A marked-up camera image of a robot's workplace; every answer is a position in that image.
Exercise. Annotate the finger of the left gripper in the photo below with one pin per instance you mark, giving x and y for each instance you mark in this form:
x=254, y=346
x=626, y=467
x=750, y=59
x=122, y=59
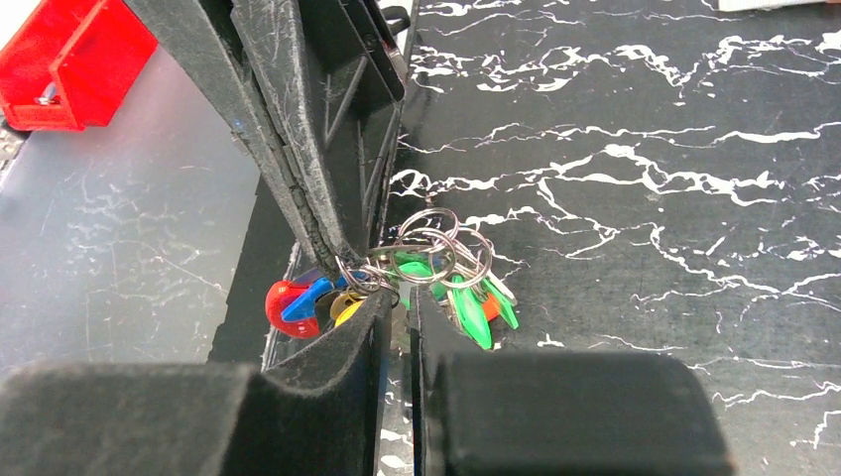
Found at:
x=334, y=82
x=202, y=38

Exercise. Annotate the metal key organizer red handle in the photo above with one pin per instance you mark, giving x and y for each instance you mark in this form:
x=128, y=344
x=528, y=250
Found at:
x=431, y=246

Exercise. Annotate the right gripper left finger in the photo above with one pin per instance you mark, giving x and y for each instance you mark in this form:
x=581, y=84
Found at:
x=316, y=413

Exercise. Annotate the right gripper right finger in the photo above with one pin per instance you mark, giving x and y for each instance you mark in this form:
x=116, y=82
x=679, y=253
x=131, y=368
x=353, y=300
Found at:
x=532, y=412

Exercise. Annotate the green key tag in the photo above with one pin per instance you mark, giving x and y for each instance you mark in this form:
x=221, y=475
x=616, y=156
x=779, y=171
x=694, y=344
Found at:
x=476, y=305

